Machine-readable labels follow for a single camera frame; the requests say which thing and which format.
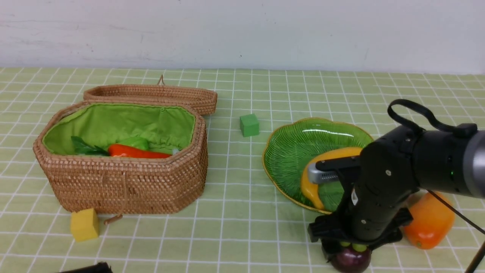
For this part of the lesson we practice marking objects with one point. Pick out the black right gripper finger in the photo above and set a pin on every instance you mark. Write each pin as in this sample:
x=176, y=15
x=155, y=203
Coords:
x=328, y=250

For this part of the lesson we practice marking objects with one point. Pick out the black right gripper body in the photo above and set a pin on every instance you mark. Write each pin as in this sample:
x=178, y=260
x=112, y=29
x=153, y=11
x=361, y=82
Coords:
x=371, y=210

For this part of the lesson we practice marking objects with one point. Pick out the purple mangosteen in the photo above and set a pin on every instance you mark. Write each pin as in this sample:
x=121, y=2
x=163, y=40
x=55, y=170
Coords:
x=351, y=258

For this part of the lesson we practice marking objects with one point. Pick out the yellow banana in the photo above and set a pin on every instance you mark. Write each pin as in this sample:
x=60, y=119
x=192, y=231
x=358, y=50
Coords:
x=325, y=196

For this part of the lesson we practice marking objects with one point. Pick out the orange mango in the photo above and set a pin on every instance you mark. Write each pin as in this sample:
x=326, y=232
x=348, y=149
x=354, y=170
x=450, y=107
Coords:
x=432, y=221

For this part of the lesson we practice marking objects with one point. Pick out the green cucumber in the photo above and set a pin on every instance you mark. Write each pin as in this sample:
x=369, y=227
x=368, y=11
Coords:
x=136, y=142

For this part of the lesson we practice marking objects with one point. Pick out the orange red pepper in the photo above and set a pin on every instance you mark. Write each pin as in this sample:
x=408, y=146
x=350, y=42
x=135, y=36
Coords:
x=119, y=150

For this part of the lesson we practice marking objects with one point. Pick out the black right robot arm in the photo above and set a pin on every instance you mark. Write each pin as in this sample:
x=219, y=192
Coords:
x=446, y=161

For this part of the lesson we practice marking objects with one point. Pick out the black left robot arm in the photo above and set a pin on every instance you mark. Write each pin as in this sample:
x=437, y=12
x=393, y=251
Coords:
x=100, y=267

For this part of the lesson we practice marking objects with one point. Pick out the green checkered tablecloth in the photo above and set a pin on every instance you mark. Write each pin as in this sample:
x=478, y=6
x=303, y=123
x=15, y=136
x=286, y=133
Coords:
x=241, y=224

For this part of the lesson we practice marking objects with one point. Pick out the green glass leaf plate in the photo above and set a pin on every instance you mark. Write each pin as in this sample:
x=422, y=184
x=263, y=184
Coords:
x=291, y=147

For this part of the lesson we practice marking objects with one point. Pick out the green foam cube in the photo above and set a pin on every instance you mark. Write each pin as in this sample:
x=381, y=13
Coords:
x=249, y=125

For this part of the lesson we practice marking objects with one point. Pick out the woven wicker basket lid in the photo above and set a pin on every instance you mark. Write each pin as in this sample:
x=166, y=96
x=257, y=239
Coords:
x=202, y=101

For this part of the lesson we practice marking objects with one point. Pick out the green fabric basket lining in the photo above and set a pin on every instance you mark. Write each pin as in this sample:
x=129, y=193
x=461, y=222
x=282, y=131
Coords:
x=167, y=129

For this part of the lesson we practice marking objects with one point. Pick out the yellow foam cube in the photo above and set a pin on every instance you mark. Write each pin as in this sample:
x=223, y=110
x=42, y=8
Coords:
x=84, y=225

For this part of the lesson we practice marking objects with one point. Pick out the woven wicker basket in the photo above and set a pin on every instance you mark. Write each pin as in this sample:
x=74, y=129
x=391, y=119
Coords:
x=117, y=185

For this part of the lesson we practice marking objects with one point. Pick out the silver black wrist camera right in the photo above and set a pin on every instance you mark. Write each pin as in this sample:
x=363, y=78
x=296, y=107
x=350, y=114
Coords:
x=346, y=170

